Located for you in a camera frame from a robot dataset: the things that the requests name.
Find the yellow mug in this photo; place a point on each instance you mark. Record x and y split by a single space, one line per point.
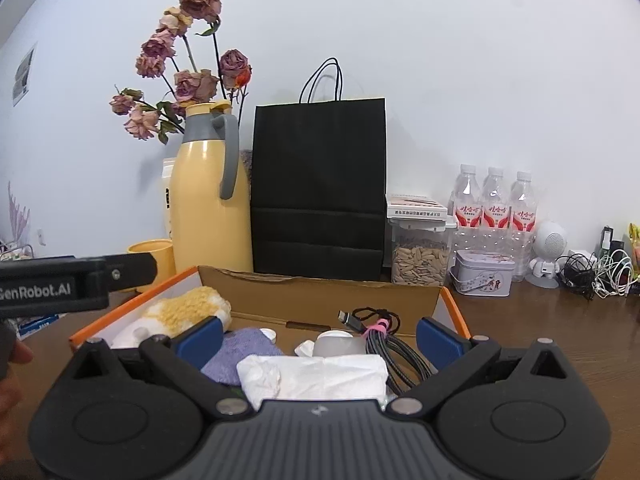
166 267

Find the wall poster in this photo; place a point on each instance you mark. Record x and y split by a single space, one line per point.
24 75

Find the white robot figure speaker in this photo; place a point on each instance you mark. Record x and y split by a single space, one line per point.
547 245

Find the colourful snack packets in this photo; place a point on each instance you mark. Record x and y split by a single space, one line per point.
634 240

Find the black paper bag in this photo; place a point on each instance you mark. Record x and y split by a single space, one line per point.
320 185

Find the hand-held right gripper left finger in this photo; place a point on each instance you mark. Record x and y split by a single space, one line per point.
200 341

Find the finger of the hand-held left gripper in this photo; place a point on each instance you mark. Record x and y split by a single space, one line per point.
135 267

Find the purple wall sticker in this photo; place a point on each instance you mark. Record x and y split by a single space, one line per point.
17 215

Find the purple cloth pouch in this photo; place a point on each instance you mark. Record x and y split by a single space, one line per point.
240 352

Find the blue booklets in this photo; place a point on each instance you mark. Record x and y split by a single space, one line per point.
37 325

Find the grey tin box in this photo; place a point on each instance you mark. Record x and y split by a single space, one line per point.
482 272

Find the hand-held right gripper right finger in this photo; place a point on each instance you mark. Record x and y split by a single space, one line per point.
440 340

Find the red cardboard box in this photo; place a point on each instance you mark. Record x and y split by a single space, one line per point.
325 295

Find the white tissue pack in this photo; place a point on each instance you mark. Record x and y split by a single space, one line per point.
320 375

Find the white and yellow plush hamster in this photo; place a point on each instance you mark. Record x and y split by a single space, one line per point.
185 310

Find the small white bottle cap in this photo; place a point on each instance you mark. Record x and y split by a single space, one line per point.
267 334

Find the white earbuds case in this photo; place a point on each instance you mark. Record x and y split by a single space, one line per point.
334 334

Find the clear jar of seeds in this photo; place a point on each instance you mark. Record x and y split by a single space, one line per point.
420 260

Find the flat white box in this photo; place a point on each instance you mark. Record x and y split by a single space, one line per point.
415 206

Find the person's left hand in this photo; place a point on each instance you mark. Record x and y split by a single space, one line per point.
22 353

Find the yellow thermos jug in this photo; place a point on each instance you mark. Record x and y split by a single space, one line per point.
210 200

